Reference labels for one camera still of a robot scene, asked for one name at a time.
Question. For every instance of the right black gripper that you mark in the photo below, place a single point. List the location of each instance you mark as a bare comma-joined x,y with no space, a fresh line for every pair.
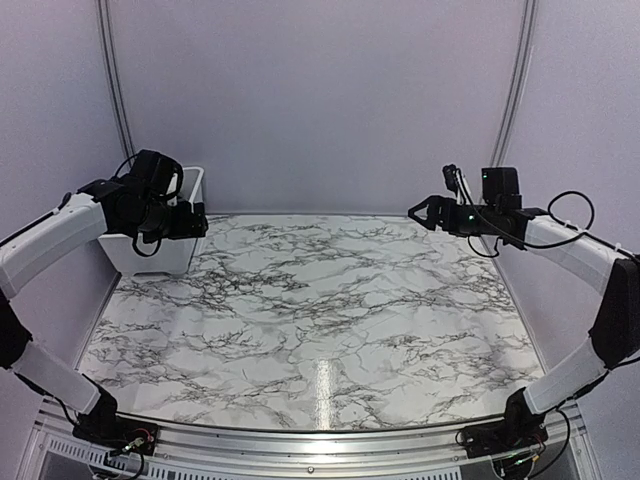
435,202

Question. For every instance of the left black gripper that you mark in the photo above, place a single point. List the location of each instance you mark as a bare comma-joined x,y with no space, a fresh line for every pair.
183,227

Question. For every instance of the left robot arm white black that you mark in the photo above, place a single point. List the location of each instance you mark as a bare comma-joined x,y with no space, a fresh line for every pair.
140,201

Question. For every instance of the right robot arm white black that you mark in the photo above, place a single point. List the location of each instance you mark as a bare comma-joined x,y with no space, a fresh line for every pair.
612,341

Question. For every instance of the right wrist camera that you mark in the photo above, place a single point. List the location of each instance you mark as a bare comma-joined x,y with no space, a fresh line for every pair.
456,183

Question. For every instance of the right aluminium corner post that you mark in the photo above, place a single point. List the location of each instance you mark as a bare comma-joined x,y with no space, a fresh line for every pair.
517,82

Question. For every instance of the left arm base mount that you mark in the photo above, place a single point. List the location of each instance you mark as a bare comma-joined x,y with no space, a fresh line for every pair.
126,430

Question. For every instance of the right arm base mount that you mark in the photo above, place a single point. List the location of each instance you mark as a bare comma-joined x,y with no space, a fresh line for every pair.
495,437

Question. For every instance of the aluminium front rail frame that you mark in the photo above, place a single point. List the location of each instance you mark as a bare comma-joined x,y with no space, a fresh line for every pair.
191,451

